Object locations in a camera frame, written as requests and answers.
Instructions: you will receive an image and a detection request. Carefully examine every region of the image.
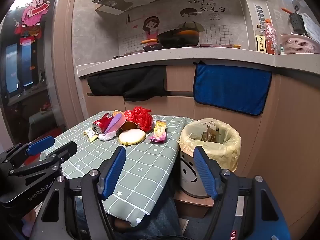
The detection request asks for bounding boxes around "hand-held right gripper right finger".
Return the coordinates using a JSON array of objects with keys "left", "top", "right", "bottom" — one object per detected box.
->
[{"left": 193, "top": 146, "right": 292, "bottom": 240}]

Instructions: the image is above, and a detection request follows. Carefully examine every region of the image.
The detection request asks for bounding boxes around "wooden kitchen cabinet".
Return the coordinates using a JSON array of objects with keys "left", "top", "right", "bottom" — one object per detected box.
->
[{"left": 80, "top": 65, "right": 320, "bottom": 205}]

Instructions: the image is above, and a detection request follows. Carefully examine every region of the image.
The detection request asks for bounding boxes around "red soda can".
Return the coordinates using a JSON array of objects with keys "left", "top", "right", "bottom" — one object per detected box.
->
[{"left": 92, "top": 113, "right": 114, "bottom": 133}]

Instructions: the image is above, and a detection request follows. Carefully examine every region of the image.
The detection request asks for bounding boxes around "white tissue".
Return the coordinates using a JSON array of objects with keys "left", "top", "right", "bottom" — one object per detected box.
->
[{"left": 98, "top": 130, "right": 117, "bottom": 141}]

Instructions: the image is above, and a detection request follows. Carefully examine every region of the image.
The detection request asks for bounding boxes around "black cloth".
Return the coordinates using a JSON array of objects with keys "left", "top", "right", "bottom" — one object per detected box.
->
[{"left": 87, "top": 66, "right": 167, "bottom": 102}]

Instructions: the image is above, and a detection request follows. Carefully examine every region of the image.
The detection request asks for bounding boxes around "black gas stove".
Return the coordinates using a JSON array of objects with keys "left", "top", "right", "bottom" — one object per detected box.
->
[{"left": 114, "top": 42, "right": 233, "bottom": 58}]

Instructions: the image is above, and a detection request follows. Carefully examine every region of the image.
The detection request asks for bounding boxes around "white vented pipe cover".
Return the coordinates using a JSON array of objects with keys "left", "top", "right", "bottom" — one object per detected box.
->
[{"left": 239, "top": 0, "right": 273, "bottom": 52}]

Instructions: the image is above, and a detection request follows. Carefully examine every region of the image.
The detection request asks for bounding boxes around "small purple wrapper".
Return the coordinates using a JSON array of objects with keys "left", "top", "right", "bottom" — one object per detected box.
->
[{"left": 149, "top": 132, "right": 167, "bottom": 144}]

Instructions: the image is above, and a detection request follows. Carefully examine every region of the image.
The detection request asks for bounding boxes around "blue towel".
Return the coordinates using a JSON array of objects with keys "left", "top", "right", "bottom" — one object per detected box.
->
[{"left": 192, "top": 61, "right": 273, "bottom": 117}]

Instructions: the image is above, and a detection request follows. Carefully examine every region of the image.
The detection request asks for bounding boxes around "pink plastic basket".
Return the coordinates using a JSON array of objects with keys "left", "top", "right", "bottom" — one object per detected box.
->
[{"left": 279, "top": 33, "right": 320, "bottom": 55}]

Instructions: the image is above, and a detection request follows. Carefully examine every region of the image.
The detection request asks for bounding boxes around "cream snack packet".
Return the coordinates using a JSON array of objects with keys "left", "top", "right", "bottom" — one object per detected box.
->
[{"left": 84, "top": 128, "right": 99, "bottom": 142}]

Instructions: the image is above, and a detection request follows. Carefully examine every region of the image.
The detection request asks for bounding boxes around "green checked tablecloth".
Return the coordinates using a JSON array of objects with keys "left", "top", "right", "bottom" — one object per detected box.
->
[{"left": 40, "top": 111, "right": 195, "bottom": 227}]

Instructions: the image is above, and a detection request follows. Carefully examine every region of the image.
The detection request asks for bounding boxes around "black wok orange handle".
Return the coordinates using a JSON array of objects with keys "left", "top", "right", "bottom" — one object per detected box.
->
[{"left": 140, "top": 27, "right": 202, "bottom": 49}]

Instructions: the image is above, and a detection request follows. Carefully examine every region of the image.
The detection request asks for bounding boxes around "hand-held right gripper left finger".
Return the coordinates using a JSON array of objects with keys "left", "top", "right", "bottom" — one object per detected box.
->
[{"left": 29, "top": 146, "right": 127, "bottom": 240}]

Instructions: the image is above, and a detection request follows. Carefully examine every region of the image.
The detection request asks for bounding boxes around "brown paper cup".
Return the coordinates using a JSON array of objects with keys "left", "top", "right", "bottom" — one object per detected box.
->
[{"left": 120, "top": 121, "right": 139, "bottom": 132}]

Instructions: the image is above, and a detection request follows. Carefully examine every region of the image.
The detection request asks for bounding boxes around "grey kitchen countertop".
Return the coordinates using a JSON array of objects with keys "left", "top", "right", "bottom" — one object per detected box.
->
[{"left": 76, "top": 46, "right": 320, "bottom": 79}]

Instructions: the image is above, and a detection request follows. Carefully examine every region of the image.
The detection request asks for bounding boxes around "cartoon wall sticker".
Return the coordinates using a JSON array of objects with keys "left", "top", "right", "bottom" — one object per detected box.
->
[{"left": 120, "top": 0, "right": 248, "bottom": 53}]

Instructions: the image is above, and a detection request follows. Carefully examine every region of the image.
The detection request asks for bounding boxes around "white cloth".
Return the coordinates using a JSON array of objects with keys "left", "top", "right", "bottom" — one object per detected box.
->
[{"left": 304, "top": 15, "right": 320, "bottom": 39}]

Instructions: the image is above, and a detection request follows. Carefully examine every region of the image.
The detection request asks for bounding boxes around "black box grater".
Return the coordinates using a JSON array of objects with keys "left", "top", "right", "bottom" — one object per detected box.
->
[{"left": 289, "top": 12, "right": 309, "bottom": 37}]

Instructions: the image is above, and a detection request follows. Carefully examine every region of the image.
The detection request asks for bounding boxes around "low wooden stool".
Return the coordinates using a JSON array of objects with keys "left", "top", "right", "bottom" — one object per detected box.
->
[{"left": 174, "top": 190, "right": 215, "bottom": 219}]

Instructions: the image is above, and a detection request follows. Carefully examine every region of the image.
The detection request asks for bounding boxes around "glass sliding door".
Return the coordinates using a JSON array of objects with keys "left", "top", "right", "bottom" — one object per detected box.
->
[{"left": 0, "top": 0, "right": 63, "bottom": 155}]

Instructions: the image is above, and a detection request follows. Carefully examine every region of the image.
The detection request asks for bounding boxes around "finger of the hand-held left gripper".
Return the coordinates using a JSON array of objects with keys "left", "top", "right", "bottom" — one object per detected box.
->
[
  {"left": 9, "top": 141, "right": 77, "bottom": 177},
  {"left": 0, "top": 135, "right": 55, "bottom": 167}
]

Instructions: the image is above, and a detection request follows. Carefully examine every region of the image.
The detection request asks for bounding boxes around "beige woven basket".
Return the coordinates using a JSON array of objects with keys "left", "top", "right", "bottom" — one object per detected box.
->
[{"left": 179, "top": 118, "right": 242, "bottom": 173}]

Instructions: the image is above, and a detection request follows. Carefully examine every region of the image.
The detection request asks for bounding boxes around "fortune god window decal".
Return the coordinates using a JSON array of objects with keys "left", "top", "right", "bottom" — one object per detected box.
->
[{"left": 14, "top": 0, "right": 54, "bottom": 35}]

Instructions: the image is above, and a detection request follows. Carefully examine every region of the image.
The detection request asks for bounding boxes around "gold wafer wrapper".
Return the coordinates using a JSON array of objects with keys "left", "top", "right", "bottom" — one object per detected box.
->
[{"left": 153, "top": 120, "right": 167, "bottom": 137}]

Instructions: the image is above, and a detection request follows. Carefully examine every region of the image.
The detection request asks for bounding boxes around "white smiley trash bin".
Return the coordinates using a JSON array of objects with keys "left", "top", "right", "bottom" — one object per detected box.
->
[{"left": 179, "top": 130, "right": 240, "bottom": 198}]

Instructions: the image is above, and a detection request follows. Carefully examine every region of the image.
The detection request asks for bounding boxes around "red drink bottle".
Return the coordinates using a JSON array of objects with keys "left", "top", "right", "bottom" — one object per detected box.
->
[{"left": 264, "top": 19, "right": 277, "bottom": 55}]

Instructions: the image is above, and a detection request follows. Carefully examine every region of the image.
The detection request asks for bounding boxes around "red plastic bag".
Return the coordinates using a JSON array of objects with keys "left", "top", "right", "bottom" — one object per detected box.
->
[{"left": 124, "top": 107, "right": 153, "bottom": 132}]

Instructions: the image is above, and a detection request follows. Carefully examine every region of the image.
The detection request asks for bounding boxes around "person's jeans leg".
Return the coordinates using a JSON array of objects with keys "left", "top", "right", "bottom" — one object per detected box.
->
[{"left": 75, "top": 180, "right": 190, "bottom": 240}]

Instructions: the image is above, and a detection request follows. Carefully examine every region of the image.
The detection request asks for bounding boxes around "clear oil bottle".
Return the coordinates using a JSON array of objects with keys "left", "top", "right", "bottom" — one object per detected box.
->
[{"left": 255, "top": 24, "right": 267, "bottom": 53}]

